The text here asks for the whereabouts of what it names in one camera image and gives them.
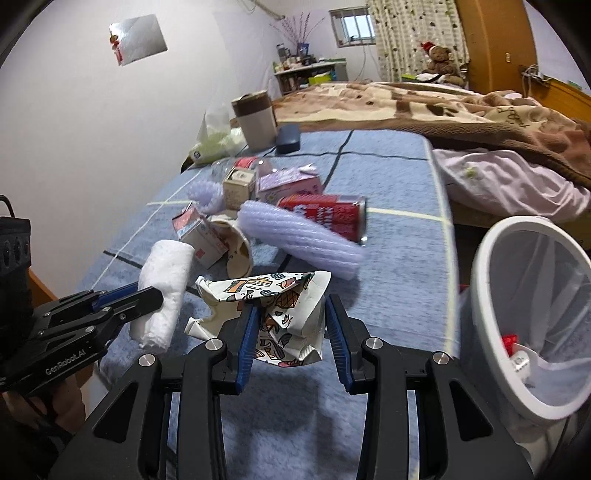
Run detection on patterned curtain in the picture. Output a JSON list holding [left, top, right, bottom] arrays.
[[367, 0, 471, 84]]

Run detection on red and white small wrapper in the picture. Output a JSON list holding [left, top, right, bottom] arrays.
[[502, 333, 532, 381]]

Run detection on wooden wardrobe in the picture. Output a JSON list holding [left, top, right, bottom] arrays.
[[455, 0, 541, 95]]

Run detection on red drink can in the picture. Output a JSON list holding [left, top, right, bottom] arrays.
[[277, 194, 369, 245]]

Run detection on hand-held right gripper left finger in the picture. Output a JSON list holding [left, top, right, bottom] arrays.
[[48, 304, 262, 480]]

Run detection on teddy bear with red hat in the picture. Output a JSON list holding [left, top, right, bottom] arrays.
[[420, 41, 466, 86]]

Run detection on small window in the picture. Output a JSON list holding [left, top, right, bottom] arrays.
[[329, 7, 377, 48]]

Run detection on blue checked bed cover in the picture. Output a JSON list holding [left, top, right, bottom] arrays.
[[76, 129, 458, 480]]

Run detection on printed paper wrapper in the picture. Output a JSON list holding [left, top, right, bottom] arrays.
[[185, 271, 332, 369]]

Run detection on clear bottle with red label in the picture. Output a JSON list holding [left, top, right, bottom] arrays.
[[211, 157, 273, 185]]

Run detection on brown printed blanket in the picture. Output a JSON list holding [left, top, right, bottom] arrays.
[[270, 80, 591, 190]]

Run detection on charger with white cables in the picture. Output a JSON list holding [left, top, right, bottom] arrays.
[[519, 65, 550, 86]]

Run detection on silver wall poster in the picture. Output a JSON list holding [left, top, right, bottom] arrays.
[[108, 14, 169, 68]]

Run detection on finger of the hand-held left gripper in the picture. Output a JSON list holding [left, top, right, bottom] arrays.
[[37, 286, 164, 344], [74, 281, 140, 309]]

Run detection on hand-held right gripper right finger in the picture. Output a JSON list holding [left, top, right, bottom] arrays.
[[324, 294, 536, 480]]

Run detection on white trash bin with liner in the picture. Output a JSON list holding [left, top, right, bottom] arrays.
[[459, 216, 591, 425]]

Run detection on purple decorative branches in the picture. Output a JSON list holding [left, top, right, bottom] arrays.
[[270, 11, 324, 58]]

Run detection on pink bed sheet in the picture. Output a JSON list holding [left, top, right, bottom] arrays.
[[431, 148, 591, 220]]

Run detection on white paper towel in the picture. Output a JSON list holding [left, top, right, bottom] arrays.
[[130, 240, 195, 355]]

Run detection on small beige drink carton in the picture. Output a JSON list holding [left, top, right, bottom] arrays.
[[223, 168, 257, 210]]

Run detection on purple drink carton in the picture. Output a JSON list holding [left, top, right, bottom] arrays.
[[256, 167, 324, 204]]

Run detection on red and white carton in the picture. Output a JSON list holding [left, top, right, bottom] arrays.
[[172, 205, 229, 269]]

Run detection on dark blue glasses case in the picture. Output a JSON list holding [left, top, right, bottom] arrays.
[[275, 123, 302, 155]]

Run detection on cluttered white desk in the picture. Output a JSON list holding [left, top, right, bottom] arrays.
[[272, 55, 349, 97]]

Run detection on brown and white tumbler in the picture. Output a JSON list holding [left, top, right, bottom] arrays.
[[231, 90, 279, 151]]

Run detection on lilac foam net sleeve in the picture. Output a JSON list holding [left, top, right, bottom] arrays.
[[238, 200, 363, 280]]

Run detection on beige paper cup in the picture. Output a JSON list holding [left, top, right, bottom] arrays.
[[210, 219, 254, 278]]

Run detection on wooden headboard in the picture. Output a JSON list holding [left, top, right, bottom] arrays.
[[531, 76, 591, 112]]

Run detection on pale green tissue pack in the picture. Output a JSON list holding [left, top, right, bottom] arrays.
[[190, 102, 247, 166]]

